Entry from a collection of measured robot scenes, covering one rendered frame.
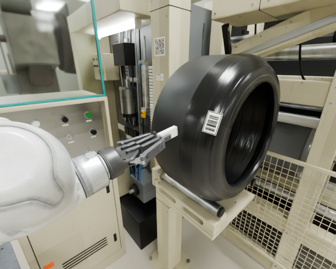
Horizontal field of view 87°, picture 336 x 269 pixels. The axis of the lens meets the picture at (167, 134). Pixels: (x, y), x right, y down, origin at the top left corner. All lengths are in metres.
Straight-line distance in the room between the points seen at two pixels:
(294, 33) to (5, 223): 1.02
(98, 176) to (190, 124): 0.28
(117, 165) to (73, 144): 0.71
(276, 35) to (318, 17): 0.14
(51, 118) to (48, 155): 0.84
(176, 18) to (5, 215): 0.82
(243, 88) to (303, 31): 0.48
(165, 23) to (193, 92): 0.40
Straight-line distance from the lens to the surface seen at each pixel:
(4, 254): 1.19
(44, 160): 0.20
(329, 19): 0.98
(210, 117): 0.49
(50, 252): 1.38
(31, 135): 0.21
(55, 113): 1.04
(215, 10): 1.04
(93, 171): 0.39
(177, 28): 0.88
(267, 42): 1.03
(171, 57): 0.85
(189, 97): 0.54
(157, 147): 0.45
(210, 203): 0.77
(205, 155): 0.52
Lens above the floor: 1.43
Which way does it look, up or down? 21 degrees down
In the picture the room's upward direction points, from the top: straight up
